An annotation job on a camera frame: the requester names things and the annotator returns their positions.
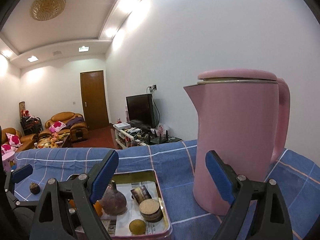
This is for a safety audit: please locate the orange leather armchair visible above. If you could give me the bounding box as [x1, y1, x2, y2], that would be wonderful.
[39, 112, 88, 142]

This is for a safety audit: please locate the pink rectangular tin tray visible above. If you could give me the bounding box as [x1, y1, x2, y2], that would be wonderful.
[67, 169, 174, 240]

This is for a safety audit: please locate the pink electric kettle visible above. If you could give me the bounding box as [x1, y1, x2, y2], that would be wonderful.
[185, 69, 290, 215]

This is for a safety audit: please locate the printed paper tray liner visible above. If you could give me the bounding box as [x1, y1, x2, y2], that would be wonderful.
[101, 181, 169, 237]

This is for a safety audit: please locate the gold ceiling lamp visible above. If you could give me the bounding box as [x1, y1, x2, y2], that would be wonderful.
[29, 0, 66, 21]

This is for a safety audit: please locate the black cluttered rack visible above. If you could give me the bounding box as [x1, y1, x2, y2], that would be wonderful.
[20, 116, 43, 135]

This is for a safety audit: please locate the dark brown mangosteen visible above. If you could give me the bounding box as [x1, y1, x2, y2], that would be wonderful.
[29, 182, 41, 195]

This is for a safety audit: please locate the brown cut cylinder fruit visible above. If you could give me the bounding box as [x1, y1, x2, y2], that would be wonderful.
[139, 199, 163, 223]

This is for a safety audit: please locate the small green-brown kiwi fruit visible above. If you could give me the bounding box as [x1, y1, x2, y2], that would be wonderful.
[129, 219, 146, 235]

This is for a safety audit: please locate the black television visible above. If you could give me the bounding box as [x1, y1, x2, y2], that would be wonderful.
[126, 94, 156, 128]

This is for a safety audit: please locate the coffee table with fruits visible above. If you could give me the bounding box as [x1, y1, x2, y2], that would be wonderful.
[34, 133, 73, 149]

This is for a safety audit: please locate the white tv stand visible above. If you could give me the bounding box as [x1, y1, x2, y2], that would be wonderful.
[113, 122, 182, 150]

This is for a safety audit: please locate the brown wooden door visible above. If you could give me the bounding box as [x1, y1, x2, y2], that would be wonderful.
[80, 70, 110, 130]

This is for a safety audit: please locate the pink cartoon cup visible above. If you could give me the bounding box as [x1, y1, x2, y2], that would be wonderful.
[2, 151, 17, 172]

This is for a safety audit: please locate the pink floral cushion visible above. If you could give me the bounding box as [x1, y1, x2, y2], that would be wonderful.
[49, 121, 66, 133]

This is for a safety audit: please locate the purple round fruit with stem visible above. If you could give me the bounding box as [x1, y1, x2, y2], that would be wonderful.
[99, 180, 127, 216]

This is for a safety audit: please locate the large orange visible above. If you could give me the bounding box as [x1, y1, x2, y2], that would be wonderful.
[68, 199, 76, 209]

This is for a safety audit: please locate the blue plaid tablecloth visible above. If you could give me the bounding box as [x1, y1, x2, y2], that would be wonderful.
[15, 140, 319, 239]

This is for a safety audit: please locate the orange leather sofa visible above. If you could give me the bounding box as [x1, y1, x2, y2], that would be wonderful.
[1, 127, 38, 155]

